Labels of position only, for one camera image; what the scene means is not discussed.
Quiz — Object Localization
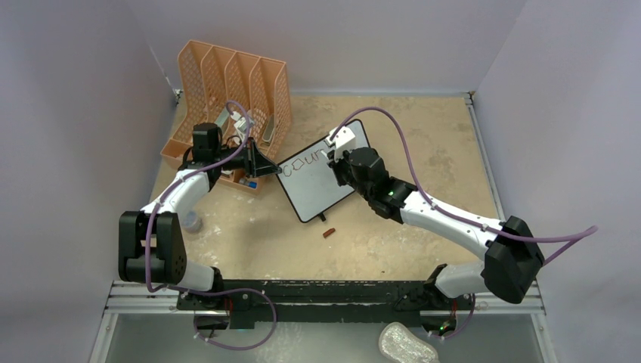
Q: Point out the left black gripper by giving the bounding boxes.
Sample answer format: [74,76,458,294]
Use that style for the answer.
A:
[213,138,281,179]

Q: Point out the black framed whiteboard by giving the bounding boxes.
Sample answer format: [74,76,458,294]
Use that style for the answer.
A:
[277,137,354,223]

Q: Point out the brown marker cap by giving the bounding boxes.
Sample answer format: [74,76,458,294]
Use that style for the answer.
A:
[323,228,336,238]

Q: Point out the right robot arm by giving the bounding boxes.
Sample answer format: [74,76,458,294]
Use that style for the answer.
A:
[327,147,544,308]

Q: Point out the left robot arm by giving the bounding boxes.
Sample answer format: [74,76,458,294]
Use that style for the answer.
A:
[118,123,282,309]

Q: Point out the grey rounded case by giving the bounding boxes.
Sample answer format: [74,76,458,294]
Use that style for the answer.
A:
[262,115,275,144]

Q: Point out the grey eraser block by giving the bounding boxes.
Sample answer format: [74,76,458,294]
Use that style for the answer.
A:
[215,107,230,133]

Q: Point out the peach plastic file organizer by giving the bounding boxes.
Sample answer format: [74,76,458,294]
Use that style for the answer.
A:
[161,40,293,169]

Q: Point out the clear plastic jar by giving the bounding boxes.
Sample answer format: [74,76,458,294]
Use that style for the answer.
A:
[181,211,203,234]

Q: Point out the silver foil pouch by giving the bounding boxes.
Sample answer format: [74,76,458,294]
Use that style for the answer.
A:
[378,322,440,363]

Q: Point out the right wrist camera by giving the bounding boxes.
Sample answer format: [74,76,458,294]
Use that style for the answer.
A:
[324,126,357,161]

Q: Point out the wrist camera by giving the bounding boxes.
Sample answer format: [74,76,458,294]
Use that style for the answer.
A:
[324,126,357,161]
[231,112,253,143]

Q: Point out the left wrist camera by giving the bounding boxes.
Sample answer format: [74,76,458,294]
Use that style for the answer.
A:
[231,112,253,143]

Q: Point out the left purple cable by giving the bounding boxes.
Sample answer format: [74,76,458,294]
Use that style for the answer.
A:
[144,101,277,352]

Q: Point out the purple cable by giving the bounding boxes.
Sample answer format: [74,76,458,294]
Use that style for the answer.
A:
[330,106,599,266]
[144,101,277,352]

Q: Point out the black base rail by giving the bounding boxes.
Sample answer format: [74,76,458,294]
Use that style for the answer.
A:
[177,279,472,329]

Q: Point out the aluminium frame rail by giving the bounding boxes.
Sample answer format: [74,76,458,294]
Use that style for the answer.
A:
[521,280,547,315]

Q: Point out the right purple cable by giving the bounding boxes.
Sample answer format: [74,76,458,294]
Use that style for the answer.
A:
[330,106,599,266]

